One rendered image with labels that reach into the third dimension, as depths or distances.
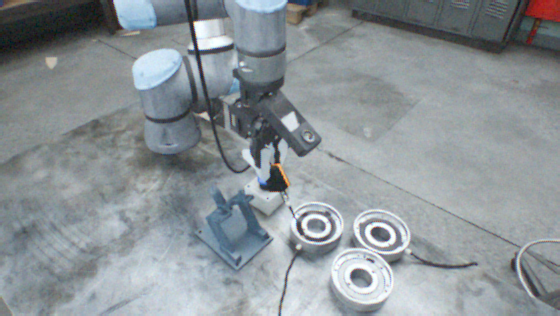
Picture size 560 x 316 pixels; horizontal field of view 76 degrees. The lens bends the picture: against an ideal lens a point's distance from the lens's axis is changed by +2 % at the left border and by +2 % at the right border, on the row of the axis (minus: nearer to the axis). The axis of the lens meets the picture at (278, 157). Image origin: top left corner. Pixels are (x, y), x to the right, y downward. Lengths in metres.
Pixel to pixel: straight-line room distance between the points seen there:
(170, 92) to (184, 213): 0.29
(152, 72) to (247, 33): 0.40
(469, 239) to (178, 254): 1.50
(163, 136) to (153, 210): 0.21
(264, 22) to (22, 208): 0.69
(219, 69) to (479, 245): 1.49
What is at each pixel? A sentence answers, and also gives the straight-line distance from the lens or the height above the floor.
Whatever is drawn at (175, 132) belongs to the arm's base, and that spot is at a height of 0.86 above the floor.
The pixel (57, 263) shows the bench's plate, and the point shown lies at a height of 0.80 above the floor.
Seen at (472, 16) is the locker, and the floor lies 0.28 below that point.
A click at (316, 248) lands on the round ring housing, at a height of 0.83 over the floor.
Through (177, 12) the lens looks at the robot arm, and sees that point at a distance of 0.57.
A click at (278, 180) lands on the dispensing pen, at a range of 0.66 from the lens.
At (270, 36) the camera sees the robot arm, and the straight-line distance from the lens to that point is 0.51.
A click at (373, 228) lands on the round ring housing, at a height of 0.82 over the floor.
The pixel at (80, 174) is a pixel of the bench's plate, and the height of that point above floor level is 0.80.
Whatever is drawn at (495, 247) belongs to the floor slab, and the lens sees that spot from 1.98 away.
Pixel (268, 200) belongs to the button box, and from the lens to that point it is 0.74.
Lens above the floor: 1.39
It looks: 40 degrees down
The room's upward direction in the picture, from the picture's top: straight up
